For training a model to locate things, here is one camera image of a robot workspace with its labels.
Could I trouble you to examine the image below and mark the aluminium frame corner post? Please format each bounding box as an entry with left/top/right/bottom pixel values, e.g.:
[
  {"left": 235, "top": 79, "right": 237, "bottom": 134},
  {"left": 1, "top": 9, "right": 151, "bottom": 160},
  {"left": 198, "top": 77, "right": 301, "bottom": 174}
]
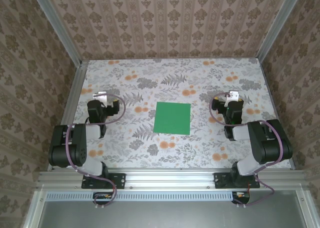
[
  {"left": 256, "top": 0, "right": 305, "bottom": 61},
  {"left": 31, "top": 0, "right": 85, "bottom": 68}
]

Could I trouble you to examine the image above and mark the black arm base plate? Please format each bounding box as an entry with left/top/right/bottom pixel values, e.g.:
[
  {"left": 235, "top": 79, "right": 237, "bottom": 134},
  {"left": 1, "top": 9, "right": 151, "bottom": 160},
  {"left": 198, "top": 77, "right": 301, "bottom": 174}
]
[
  {"left": 214, "top": 172, "right": 261, "bottom": 190},
  {"left": 81, "top": 172, "right": 126, "bottom": 190}
]

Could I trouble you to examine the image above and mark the grey metal sheet panel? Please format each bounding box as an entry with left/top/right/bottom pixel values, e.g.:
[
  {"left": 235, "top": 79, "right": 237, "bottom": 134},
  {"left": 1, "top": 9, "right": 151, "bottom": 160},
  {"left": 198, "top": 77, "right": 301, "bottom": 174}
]
[{"left": 37, "top": 201, "right": 305, "bottom": 228}]

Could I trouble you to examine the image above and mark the green square paper sheet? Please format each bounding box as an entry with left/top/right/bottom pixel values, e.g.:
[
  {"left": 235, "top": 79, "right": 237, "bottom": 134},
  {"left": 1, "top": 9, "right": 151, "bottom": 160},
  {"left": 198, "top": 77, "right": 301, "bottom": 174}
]
[{"left": 152, "top": 101, "right": 192, "bottom": 136}]

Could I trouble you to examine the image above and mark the black cable connector box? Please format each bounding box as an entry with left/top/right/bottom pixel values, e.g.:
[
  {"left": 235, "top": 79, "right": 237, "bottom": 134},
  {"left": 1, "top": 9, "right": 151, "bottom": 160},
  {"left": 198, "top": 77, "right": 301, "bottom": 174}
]
[
  {"left": 231, "top": 191, "right": 251, "bottom": 205},
  {"left": 92, "top": 191, "right": 117, "bottom": 205}
]

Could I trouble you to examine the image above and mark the aluminium table side rail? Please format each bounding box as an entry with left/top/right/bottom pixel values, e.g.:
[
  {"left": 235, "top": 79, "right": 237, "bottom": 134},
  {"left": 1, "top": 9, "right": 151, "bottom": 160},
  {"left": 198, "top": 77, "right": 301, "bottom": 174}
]
[
  {"left": 51, "top": 60, "right": 88, "bottom": 173},
  {"left": 256, "top": 57, "right": 297, "bottom": 171}
]

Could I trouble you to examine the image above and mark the aluminium lower frame bar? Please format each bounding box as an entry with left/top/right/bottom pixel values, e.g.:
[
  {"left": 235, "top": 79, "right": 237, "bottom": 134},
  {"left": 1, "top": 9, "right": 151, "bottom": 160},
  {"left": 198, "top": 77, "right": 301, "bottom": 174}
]
[
  {"left": 294, "top": 189, "right": 316, "bottom": 228},
  {"left": 22, "top": 189, "right": 48, "bottom": 228}
]

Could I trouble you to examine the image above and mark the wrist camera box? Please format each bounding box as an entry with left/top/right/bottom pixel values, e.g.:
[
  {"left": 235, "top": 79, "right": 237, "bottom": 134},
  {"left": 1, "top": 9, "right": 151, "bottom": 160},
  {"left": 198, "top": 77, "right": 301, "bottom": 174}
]
[
  {"left": 92, "top": 91, "right": 109, "bottom": 106},
  {"left": 225, "top": 89, "right": 240, "bottom": 108}
]

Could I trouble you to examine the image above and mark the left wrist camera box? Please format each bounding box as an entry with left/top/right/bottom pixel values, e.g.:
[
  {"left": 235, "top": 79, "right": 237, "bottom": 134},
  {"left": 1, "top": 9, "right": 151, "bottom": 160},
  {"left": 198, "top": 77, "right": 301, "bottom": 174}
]
[{"left": 92, "top": 91, "right": 109, "bottom": 106}]

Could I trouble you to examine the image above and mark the white slotted cable duct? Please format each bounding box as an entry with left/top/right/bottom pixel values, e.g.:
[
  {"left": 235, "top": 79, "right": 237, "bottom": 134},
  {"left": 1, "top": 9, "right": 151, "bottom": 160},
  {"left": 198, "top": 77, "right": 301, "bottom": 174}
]
[{"left": 46, "top": 190, "right": 238, "bottom": 202}]

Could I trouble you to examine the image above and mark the aluminium front frame rail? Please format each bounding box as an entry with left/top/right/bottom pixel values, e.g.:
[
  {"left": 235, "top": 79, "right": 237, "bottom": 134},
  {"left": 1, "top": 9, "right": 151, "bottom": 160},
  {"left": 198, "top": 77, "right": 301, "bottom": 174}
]
[{"left": 37, "top": 169, "right": 310, "bottom": 190}]

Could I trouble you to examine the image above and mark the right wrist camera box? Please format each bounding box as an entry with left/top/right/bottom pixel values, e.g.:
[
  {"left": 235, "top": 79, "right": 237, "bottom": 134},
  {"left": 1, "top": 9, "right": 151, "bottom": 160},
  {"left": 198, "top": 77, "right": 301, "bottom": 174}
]
[{"left": 225, "top": 89, "right": 240, "bottom": 108}]

